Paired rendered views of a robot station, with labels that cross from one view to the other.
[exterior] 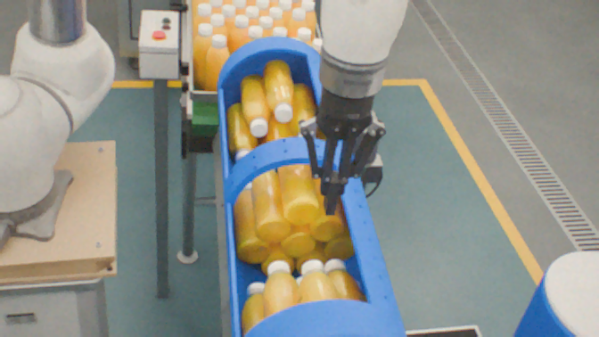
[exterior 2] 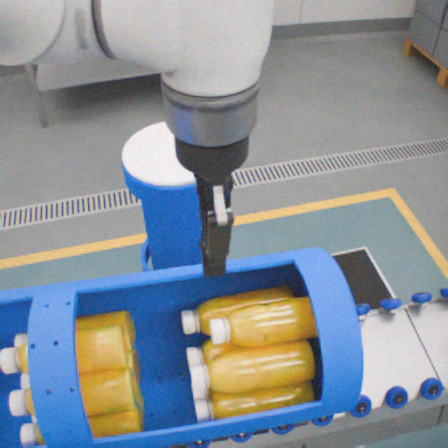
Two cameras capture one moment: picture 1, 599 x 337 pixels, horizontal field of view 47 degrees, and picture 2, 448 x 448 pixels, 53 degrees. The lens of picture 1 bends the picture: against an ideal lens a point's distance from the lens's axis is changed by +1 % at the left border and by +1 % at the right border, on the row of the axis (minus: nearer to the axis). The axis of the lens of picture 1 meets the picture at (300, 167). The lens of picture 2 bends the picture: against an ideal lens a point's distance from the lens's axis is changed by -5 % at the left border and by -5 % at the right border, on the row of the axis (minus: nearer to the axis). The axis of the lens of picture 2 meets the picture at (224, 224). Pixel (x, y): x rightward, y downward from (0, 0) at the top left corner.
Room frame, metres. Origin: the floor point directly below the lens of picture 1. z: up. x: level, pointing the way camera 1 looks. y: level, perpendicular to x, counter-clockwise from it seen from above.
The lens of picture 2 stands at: (0.80, 0.33, 1.79)
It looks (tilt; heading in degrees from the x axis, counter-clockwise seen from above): 46 degrees down; 272
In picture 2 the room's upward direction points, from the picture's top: straight up
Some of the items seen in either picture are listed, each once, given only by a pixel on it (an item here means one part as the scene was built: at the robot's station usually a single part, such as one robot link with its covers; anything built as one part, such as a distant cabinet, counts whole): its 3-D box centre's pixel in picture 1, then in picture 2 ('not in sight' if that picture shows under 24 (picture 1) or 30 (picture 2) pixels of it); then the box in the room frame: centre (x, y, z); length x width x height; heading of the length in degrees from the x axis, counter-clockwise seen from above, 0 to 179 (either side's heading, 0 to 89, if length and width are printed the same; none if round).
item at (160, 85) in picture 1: (161, 193); not in sight; (1.67, 0.44, 0.50); 0.04 x 0.04 x 1.00; 13
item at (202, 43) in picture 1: (204, 58); not in sight; (1.73, 0.32, 0.99); 0.07 x 0.07 x 0.18
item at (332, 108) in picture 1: (344, 111); (212, 160); (0.82, -0.05, 1.48); 0.08 x 0.07 x 0.09; 102
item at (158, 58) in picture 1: (160, 44); not in sight; (1.67, 0.44, 1.05); 0.20 x 0.10 x 0.10; 13
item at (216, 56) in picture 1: (217, 69); not in sight; (1.68, 0.27, 0.99); 0.07 x 0.07 x 0.18
